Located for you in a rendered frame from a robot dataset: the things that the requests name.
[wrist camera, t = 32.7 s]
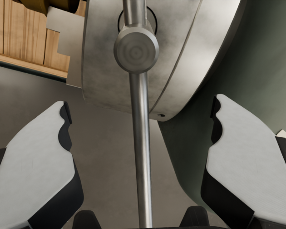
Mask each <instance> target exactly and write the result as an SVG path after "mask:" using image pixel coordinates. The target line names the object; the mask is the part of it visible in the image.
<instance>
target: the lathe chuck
mask: <svg viewBox="0 0 286 229"><path fill-rule="evenodd" d="M199 3H200V0H146V6H147V7H148V8H149V9H150V10H151V11H152V12H153V14H154V16H155V19H156V23H157V28H156V32H155V37H156V40H157V42H158V46H159V56H158V60H157V62H156V64H155V65H154V66H153V67H152V68H151V69H150V70H148V100H149V112H150V110H151V109H152V108H153V106H154V105H155V104H156V102H157V100H158V99H159V97H160V95H161V93H162V92H163V90H164V88H165V86H166V84H167V82H168V80H169V78H170V76H171V74H172V72H173V69H174V67H175V65H176V63H177V60H178V58H179V56H180V54H181V51H182V49H183V46H184V44H185V41H186V39H187V36H188V33H189V31H190V28H191V26H192V23H193V20H194V17H195V15H196V12H197V9H198V6H199ZM122 12H123V0H87V2H86V10H85V18H84V31H83V42H82V57H81V86H82V93H83V98H84V100H85V101H86V103H87V104H90V105H95V106H99V107H103V108H107V109H111V110H116V111H120V112H124V113H128V114H132V106H131V94H130V84H129V73H128V72H127V71H125V70H123V69H122V68H121V67H120V66H119V65H118V63H117V62H116V60H115V57H114V54H113V47H114V43H115V41H116V38H117V36H118V35H119V33H120V32H119V28H118V22H119V18H120V16H121V13H122Z"/></svg>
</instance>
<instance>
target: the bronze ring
mask: <svg viewBox="0 0 286 229"><path fill-rule="evenodd" d="M12 1H14V2H17V3H20V4H23V5H24V6H25V7H26V8H27V9H29V10H33V11H36V12H40V13H42V14H44V15H45V16H46V17H47V14H48V7H49V6H52V7H54V8H57V9H61V10H63V11H67V12H70V13H72V14H74V13H75V12H76V11H77V9H78V6H79V2H80V0H12Z"/></svg>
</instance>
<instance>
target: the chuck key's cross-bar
mask: <svg viewBox="0 0 286 229"><path fill-rule="evenodd" d="M123 14H124V25H125V26H126V25H129V24H134V23H140V24H144V25H147V10H146V0H123ZM129 84H130V94H131V106H132V118H133V138H134V152H135V167H136V181H137V195H138V216H139V228H153V209H152V182H151V155H150V129H149V100H148V71H147V72H144V73H141V74H132V73H129Z"/></svg>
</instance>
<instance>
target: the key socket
mask: <svg viewBox="0 0 286 229"><path fill-rule="evenodd" d="M146 10H147V20H148V21H149V23H150V25H151V27H152V30H153V32H154V34H155V32H156V28H157V23H156V19H155V16H154V14H153V12H152V11H151V10H150V9H149V8H148V7H147V6H146ZM123 25H124V14H123V12H122V13H121V16H120V18H119V22H118V28H119V31H121V28H122V26H123Z"/></svg>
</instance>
